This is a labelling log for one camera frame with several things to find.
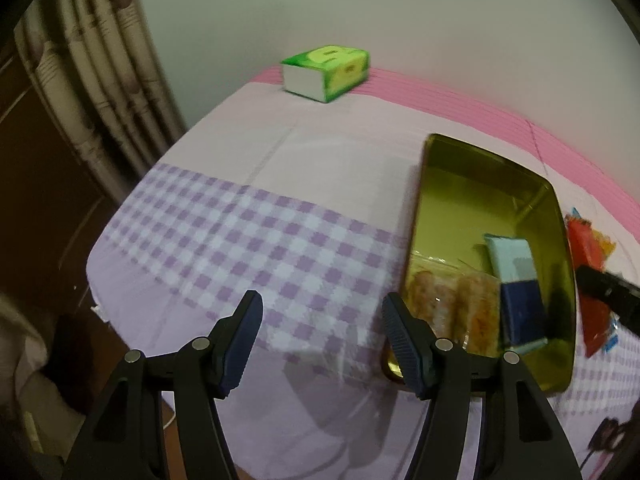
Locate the red snack packet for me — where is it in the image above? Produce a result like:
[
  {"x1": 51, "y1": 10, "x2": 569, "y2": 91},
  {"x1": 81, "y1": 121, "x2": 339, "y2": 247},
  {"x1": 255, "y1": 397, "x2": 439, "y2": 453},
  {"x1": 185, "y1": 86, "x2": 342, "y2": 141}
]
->
[{"x1": 565, "y1": 212, "x2": 616, "y2": 359}]

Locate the clear pack of biscuits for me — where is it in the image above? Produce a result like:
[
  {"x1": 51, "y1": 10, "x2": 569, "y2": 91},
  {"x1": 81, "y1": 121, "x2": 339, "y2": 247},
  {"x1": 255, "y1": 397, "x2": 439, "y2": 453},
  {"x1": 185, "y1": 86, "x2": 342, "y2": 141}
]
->
[{"x1": 406, "y1": 254, "x2": 500, "y2": 358}]

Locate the light blue navy packet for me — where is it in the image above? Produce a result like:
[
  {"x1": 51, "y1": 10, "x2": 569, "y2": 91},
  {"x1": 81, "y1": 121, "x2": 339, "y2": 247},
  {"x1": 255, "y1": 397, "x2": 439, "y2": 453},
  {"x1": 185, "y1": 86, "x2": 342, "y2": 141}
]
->
[{"x1": 484, "y1": 234, "x2": 548, "y2": 356}]

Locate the gold toffee tin box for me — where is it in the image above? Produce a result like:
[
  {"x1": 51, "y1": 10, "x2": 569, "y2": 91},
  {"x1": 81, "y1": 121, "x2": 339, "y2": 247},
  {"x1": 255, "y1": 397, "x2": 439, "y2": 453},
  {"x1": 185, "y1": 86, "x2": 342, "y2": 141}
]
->
[{"x1": 399, "y1": 134, "x2": 577, "y2": 394}]

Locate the pink purple checked tablecloth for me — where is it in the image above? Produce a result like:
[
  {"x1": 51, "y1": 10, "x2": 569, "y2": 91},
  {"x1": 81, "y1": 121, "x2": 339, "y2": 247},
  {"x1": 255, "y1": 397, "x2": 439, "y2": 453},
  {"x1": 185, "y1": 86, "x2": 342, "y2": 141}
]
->
[{"x1": 87, "y1": 69, "x2": 639, "y2": 479}]

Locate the dark wooden cabinet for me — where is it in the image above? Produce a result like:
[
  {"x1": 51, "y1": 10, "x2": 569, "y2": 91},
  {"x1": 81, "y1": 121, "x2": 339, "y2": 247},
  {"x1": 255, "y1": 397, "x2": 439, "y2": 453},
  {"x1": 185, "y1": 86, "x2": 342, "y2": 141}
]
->
[{"x1": 1, "y1": 40, "x2": 115, "y2": 330}]

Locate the green tissue pack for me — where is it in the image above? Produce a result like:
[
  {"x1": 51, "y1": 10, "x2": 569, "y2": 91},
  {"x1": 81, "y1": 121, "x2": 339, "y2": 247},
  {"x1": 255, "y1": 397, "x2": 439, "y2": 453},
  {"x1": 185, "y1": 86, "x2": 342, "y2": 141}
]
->
[{"x1": 280, "y1": 44, "x2": 370, "y2": 103}]

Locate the beige patterned curtain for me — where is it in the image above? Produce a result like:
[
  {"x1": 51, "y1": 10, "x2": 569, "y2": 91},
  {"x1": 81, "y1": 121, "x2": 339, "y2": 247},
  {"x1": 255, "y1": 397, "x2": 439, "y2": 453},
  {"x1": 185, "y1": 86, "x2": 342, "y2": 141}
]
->
[{"x1": 13, "y1": 0, "x2": 186, "y2": 203}]

